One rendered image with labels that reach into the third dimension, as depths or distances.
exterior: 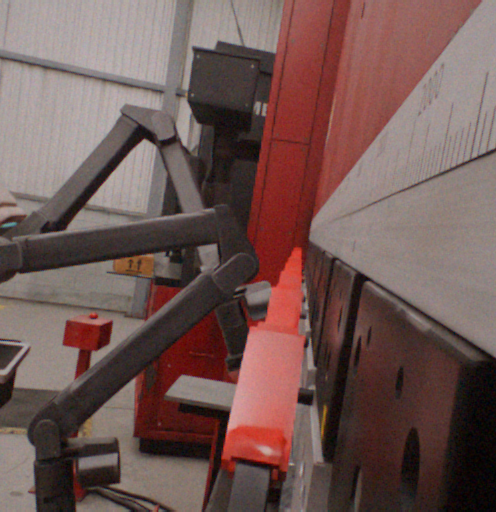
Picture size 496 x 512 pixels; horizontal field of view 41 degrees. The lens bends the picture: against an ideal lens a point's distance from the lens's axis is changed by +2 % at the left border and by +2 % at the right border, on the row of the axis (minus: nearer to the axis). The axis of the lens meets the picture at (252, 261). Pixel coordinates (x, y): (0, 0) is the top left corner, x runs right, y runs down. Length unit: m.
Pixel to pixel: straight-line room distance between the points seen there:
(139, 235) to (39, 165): 7.47
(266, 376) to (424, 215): 0.11
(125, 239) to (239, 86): 1.46
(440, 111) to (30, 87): 8.44
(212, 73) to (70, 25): 6.30
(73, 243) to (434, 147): 0.90
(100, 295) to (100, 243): 7.43
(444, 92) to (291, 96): 2.08
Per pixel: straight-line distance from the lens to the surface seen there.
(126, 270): 3.59
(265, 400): 0.23
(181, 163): 1.46
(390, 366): 0.16
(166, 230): 1.03
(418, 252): 0.15
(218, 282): 1.00
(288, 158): 2.21
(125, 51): 8.59
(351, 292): 0.29
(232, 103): 2.41
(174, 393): 1.34
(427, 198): 0.16
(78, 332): 3.10
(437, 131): 0.16
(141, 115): 1.52
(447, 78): 0.16
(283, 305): 0.44
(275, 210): 2.20
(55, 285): 8.49
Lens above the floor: 1.35
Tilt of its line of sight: 3 degrees down
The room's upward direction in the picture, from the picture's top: 9 degrees clockwise
